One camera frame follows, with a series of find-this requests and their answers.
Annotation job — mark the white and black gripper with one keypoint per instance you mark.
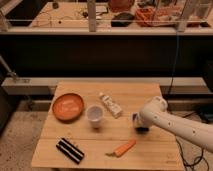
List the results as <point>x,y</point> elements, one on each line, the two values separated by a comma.
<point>137,124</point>

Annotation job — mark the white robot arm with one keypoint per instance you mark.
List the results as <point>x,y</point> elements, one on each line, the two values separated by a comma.
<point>154,112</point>

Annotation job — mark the orange toy carrot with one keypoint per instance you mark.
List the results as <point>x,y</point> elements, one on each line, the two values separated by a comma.
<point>122,149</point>

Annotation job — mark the white cup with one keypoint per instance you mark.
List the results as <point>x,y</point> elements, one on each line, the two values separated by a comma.
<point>94,115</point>

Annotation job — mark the wooden table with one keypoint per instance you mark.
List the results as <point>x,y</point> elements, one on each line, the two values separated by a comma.
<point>155,150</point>

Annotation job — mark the orange plate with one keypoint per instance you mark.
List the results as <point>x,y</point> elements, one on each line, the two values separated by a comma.
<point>68,107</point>

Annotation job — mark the black striped rectangular block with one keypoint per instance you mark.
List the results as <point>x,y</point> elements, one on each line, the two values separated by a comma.
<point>70,150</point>

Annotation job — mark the orange crate in background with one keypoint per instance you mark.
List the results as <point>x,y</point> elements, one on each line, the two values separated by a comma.
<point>158,17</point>

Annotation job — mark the wooden post in background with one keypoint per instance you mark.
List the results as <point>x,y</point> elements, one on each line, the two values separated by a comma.
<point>91,7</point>

